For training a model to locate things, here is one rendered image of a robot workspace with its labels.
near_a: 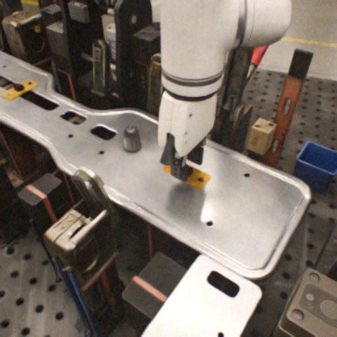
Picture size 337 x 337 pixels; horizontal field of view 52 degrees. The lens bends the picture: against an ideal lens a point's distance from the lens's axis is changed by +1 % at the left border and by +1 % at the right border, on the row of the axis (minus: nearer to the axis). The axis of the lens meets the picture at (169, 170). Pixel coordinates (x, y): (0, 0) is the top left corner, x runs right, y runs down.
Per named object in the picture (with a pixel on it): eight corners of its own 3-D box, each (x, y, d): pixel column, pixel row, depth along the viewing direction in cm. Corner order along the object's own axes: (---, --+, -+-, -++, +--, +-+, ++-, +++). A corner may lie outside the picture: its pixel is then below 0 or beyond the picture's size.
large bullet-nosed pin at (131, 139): (122, 154, 67) (118, 128, 62) (132, 145, 69) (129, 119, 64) (134, 160, 66) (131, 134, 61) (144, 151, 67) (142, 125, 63)
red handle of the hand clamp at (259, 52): (215, 104, 64) (255, 34, 66) (218, 110, 66) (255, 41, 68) (235, 112, 63) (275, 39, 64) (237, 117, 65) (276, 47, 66)
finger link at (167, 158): (180, 111, 50) (189, 128, 55) (153, 155, 49) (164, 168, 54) (187, 114, 50) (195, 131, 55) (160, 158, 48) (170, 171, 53)
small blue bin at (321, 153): (287, 181, 100) (295, 159, 94) (299, 162, 106) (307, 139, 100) (324, 197, 96) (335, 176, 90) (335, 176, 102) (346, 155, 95)
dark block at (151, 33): (142, 170, 103) (131, 33, 73) (156, 156, 107) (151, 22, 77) (155, 176, 101) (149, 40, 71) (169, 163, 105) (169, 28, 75)
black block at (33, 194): (45, 278, 79) (0, 198, 58) (79, 245, 85) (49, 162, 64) (69, 297, 76) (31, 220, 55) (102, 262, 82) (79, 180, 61)
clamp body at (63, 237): (71, 326, 72) (19, 233, 47) (109, 283, 78) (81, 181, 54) (103, 354, 68) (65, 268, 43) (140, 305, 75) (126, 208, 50)
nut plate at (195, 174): (161, 170, 62) (161, 165, 61) (173, 158, 64) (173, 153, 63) (201, 190, 58) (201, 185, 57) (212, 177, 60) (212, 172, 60)
